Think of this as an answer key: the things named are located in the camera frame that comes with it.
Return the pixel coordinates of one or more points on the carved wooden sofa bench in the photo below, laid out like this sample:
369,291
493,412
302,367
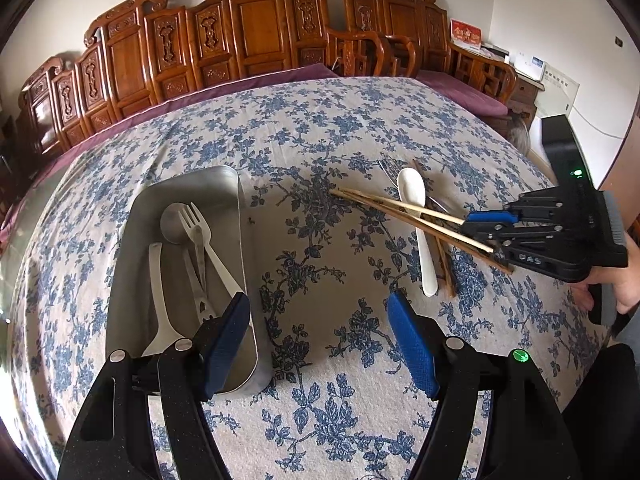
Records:
200,50

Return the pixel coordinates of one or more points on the rectangular metal tray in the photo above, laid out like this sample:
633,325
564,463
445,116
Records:
145,225

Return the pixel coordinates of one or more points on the person's right hand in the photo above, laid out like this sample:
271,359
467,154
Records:
627,285

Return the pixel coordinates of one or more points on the red desk card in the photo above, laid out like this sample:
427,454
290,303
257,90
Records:
466,35

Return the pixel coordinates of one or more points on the person's dark clothing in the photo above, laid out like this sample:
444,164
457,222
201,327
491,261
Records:
610,410

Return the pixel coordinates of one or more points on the wooden side table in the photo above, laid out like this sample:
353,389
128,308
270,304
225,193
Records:
525,95

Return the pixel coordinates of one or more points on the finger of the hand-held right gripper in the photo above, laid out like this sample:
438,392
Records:
520,242
490,216

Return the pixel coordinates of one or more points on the papers on side table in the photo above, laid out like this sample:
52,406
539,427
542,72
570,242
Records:
495,51

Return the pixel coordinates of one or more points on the white plastic fork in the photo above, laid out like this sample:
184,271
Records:
220,275

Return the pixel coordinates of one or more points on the blue floral tablecloth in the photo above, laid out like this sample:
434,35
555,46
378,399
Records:
325,310

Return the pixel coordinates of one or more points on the metal fork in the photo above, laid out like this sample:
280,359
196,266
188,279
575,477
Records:
387,167

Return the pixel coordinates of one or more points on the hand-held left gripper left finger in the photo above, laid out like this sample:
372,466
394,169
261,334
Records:
225,345

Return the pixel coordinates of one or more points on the metal spoon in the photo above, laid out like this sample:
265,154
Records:
175,222
441,205

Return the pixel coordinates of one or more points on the white wall panel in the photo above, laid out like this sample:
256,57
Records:
561,87

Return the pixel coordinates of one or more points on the carved wooden armchair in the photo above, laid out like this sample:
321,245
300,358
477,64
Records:
400,20

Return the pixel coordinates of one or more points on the purple armchair cushion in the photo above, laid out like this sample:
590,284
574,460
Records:
465,90

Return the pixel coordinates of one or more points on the metal cutlery piece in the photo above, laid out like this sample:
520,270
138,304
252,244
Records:
205,290

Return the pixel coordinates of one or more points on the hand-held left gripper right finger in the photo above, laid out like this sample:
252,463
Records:
415,345

